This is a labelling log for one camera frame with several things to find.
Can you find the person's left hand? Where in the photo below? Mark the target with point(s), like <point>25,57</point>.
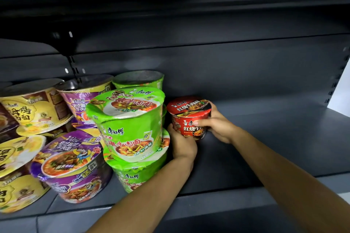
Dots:
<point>183,148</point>

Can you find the person's right hand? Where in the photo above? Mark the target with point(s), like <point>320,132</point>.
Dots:
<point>221,127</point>

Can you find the red cup noodle bowl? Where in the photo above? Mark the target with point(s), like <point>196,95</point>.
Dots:
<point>186,112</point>

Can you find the dark metal store shelving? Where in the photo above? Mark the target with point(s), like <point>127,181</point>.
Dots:
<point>246,71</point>

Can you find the purple cup noodle bowl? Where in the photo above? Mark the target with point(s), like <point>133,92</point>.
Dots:
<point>8,136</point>
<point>93,133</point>
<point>71,170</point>
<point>8,118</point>
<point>76,99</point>

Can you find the person's left forearm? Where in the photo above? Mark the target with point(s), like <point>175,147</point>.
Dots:
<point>145,202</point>

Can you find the person's right forearm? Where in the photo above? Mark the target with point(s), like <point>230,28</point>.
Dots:
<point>295,183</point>

